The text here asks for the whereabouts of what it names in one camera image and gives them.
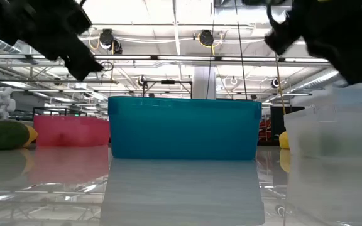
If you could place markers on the grey ceiling pipe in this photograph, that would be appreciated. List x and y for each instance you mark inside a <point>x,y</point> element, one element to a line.
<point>105,81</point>

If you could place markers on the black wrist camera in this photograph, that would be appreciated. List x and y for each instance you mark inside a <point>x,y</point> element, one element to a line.
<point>80,20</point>
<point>281,37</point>

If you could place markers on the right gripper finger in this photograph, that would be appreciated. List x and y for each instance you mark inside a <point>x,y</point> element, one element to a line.
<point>335,61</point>
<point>357,66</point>

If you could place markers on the pink plastic basket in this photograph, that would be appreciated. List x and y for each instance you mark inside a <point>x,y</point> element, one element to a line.
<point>74,132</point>

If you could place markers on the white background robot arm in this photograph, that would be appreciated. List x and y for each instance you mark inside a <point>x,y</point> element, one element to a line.
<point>2,102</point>

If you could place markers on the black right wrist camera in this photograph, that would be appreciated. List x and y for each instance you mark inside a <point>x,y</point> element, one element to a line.
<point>281,37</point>

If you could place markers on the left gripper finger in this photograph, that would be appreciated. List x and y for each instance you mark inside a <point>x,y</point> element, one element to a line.
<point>86,59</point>
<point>74,69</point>

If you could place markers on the red background equipment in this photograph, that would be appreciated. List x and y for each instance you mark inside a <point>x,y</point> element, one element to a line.
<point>265,127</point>

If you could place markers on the teal plastic basket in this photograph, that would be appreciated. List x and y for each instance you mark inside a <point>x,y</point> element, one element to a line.
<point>184,128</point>

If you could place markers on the black background gantry frame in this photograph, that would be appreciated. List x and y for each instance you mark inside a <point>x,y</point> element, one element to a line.
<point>167,82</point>

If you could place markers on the long ceiling light bar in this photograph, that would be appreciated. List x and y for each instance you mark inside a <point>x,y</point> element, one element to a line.
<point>168,57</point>

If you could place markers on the clear translucent plastic basket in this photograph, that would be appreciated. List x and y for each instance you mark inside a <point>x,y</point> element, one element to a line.
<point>357,125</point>

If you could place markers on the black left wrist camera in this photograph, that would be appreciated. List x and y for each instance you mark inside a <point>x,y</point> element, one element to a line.
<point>80,20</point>

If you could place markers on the white support column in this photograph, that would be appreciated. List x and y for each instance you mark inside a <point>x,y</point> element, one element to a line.
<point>200,82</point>

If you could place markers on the orange yellow mango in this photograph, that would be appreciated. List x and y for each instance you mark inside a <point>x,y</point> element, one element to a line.
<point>33,135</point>

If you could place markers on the black computer tower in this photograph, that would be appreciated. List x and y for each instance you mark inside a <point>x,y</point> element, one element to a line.
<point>276,122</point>

